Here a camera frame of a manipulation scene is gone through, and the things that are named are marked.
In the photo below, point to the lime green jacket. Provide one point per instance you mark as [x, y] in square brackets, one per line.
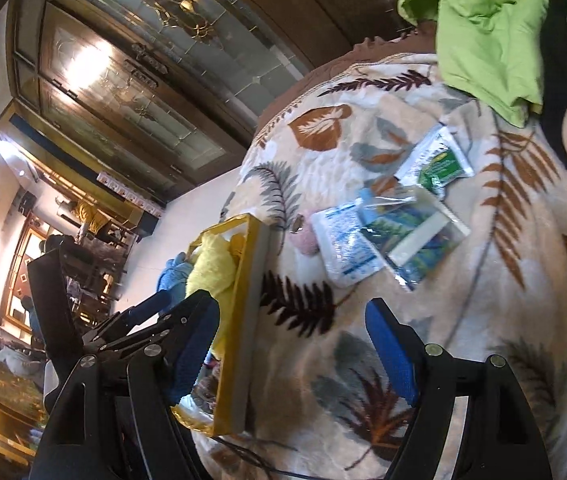
[489, 49]

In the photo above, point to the wooden glass door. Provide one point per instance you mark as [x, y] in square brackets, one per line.
[166, 93]

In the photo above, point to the green white sachet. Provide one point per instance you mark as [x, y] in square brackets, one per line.
[435, 162]

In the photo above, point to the white blue printed packet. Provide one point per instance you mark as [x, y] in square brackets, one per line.
[347, 257]

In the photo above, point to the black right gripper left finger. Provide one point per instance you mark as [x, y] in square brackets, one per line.
[113, 417]

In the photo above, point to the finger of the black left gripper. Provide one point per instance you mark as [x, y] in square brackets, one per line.
[186, 324]
[143, 309]

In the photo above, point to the blue towel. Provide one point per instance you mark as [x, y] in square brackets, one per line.
[173, 278]

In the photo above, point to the leaf pattern fleece blanket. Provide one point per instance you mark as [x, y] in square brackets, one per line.
[320, 403]

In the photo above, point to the clear bag landscape print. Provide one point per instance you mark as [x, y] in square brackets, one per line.
[411, 231]

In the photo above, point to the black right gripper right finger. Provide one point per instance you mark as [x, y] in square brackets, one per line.
[500, 438]

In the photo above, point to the yellow towel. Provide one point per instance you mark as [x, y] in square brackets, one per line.
[215, 270]

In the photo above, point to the yellow rimmed white tray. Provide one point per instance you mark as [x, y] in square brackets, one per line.
[217, 403]

